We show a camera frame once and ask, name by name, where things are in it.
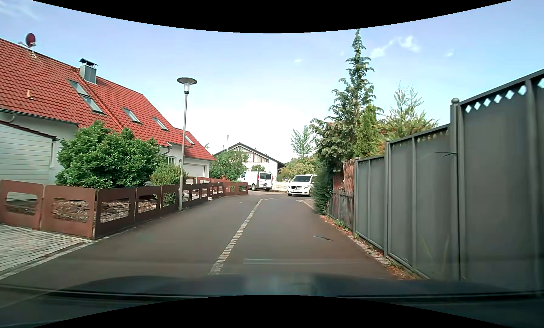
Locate white house dark gabled roof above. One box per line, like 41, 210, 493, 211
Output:
213, 142, 286, 181

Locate grey clad garage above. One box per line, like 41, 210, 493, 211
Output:
0, 114, 58, 202

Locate road markings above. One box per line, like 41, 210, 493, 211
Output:
207, 198, 264, 275

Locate small green bush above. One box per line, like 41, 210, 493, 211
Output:
149, 163, 184, 186

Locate tall grey panel fence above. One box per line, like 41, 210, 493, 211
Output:
353, 62, 544, 292

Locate car's own bonnet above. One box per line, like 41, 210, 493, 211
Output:
0, 273, 544, 328

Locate large round green bush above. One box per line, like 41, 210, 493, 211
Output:
55, 120, 163, 189

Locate white house red tiled roof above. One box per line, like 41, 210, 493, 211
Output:
0, 30, 216, 185

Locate white minivan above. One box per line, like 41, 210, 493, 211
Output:
287, 174, 317, 197

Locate slim cypress bush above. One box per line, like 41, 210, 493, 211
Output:
311, 167, 335, 216

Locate tall conifer tree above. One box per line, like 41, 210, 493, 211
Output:
309, 29, 384, 173

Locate grey lamp post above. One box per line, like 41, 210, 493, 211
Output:
177, 77, 198, 212

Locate dark slatted wooden fence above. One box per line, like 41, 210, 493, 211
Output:
328, 159, 356, 230

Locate dark grey asphalt road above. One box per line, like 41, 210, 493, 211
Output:
0, 190, 396, 292

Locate feathery green tree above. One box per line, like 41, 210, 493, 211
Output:
379, 85, 439, 142

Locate white van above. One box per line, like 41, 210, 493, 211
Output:
238, 171, 274, 191

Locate grey cobbled driveway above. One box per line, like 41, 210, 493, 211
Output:
0, 220, 95, 281

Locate rust brown metal fence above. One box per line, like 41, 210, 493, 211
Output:
0, 177, 249, 239

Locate light green birch tree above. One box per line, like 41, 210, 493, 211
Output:
290, 125, 317, 159

